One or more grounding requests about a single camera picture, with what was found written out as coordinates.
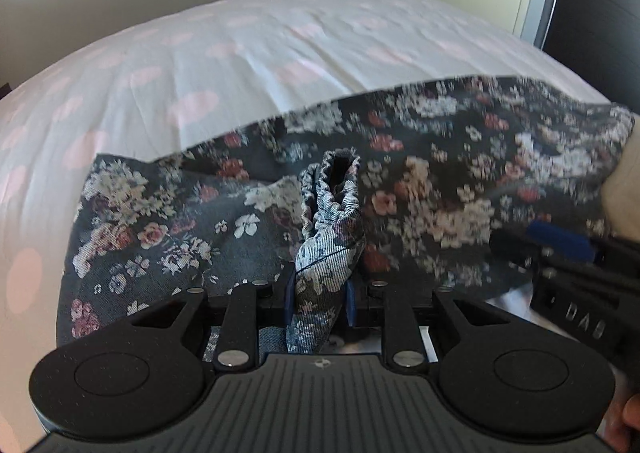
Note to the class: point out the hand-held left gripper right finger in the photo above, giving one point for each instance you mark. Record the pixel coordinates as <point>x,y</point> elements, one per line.
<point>350,304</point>

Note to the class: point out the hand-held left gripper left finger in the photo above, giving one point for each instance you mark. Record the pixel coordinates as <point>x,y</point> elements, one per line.
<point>288,300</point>

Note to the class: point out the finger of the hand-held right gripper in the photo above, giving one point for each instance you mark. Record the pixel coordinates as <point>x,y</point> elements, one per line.
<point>560,239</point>

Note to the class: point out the dark floral garment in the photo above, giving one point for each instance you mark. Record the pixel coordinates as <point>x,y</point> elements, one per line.
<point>440,183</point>

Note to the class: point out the person's right hand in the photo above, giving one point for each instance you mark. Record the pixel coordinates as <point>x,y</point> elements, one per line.
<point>622,183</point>

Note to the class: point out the black panel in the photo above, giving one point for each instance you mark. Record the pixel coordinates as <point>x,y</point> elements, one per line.
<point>595,18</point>

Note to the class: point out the bed with white dotted sheet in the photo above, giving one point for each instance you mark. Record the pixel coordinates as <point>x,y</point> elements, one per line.
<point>250,63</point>

